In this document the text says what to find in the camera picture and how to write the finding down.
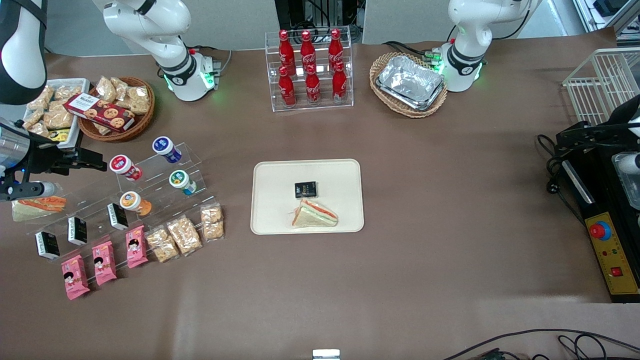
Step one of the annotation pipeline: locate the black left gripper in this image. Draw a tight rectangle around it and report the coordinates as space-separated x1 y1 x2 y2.
555 118 637 152

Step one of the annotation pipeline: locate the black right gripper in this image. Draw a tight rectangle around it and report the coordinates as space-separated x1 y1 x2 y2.
21 141 109 177

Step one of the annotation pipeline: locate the green lid yogurt cup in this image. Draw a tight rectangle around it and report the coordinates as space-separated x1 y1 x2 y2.
168 170 198 196

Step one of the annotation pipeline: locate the white rectangular tray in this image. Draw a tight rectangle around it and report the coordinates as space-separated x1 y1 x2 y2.
22 78 91 150

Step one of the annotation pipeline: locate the silver foil tray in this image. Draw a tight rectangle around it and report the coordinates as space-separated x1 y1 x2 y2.
375 75 446 112
379 54 445 105

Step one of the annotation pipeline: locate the beige plastic tray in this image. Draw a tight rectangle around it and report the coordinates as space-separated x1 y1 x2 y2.
250 158 365 236

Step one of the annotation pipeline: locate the red lid yogurt cup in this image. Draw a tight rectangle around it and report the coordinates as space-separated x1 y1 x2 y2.
109 154 144 182

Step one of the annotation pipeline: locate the red cookie box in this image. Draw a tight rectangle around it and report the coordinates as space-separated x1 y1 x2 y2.
63 92 136 133

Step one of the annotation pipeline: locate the clear acrylic stepped display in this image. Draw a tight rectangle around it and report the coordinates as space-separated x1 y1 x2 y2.
24 142 224 262

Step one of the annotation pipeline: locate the orange lid yogurt cup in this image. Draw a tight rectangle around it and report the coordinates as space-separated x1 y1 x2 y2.
119 191 153 217

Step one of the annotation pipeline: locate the small black box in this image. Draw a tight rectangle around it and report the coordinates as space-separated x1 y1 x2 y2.
34 231 61 261
106 202 130 232
67 216 89 247

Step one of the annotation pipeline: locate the black machine box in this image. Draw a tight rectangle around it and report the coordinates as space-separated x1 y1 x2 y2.
559 149 640 304

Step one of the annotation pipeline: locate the dark brown wicker basket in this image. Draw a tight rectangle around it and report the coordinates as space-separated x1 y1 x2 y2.
77 76 156 143

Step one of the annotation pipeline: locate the clear plastic container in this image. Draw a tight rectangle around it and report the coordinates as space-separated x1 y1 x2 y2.
612 164 640 212

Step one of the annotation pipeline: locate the wrapped triangle sandwich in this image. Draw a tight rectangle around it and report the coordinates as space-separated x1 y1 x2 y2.
291 198 339 229
11 195 68 223

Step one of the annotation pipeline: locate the blue lid yogurt cup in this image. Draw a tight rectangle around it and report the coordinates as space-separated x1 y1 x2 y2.
152 136 183 164

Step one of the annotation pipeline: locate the pink snack packet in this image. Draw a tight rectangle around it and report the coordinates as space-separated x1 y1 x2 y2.
60 254 91 301
124 224 149 270
91 240 118 287

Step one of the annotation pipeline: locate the yellow control panel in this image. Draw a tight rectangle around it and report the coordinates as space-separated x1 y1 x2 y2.
584 212 640 296

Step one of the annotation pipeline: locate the brown table cover sheet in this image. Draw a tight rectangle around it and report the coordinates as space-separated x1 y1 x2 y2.
0 26 640 360

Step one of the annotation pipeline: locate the light wicker basket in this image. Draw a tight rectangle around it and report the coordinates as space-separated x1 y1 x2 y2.
369 51 449 119

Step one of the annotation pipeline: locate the red cola bottle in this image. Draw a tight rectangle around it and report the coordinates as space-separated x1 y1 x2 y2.
300 30 317 76
332 61 348 104
304 63 321 105
278 29 296 77
278 65 297 108
328 28 345 74

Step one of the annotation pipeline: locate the flat black packet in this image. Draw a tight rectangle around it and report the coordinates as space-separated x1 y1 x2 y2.
293 181 319 199

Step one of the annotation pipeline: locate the clear acrylic bottle rack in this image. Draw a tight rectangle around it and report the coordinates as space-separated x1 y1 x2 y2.
264 25 355 113

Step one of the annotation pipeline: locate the black equipment cabinet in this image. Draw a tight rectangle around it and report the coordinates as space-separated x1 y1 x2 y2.
273 0 362 32

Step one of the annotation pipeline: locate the white wire basket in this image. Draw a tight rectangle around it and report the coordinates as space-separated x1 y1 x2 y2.
562 47 640 127

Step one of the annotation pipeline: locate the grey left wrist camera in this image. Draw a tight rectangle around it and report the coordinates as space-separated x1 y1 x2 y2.
613 152 640 175

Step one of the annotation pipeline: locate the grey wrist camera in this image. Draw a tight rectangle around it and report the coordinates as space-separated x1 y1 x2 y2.
0 181 59 202
613 152 640 175

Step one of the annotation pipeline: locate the black cable with plug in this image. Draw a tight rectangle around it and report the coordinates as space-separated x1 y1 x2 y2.
536 133 587 227

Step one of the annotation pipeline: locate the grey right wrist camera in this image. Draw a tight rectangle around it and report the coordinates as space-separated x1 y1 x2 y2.
0 181 59 202

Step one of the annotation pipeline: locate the grey metal shelf frame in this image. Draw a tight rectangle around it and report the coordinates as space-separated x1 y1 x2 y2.
571 0 640 49

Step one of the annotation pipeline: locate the grey arm base cable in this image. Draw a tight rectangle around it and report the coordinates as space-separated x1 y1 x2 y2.
189 45 234 77

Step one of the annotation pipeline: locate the black arm base cable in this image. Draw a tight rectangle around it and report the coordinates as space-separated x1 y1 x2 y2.
381 39 442 65

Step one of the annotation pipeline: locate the long black cable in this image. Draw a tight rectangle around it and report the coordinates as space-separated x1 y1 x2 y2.
442 328 640 360

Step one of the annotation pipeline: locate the looped black cable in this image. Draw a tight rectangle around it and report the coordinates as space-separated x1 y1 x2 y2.
557 333 640 360

